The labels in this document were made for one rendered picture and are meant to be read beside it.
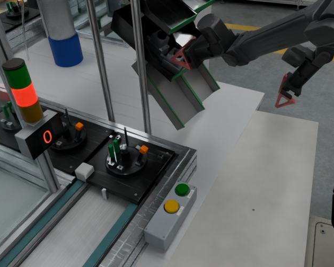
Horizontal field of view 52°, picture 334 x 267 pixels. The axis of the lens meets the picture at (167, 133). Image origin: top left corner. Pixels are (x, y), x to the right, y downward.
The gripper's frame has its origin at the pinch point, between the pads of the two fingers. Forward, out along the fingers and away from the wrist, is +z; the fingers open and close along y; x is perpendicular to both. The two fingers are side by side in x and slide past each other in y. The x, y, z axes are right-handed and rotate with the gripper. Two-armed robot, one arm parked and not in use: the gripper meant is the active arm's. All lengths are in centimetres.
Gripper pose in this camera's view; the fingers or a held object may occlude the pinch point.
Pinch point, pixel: (176, 56)
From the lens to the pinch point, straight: 112.5
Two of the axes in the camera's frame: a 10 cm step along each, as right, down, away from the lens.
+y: -5.0, 6.4, -5.9
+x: 4.3, 7.7, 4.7
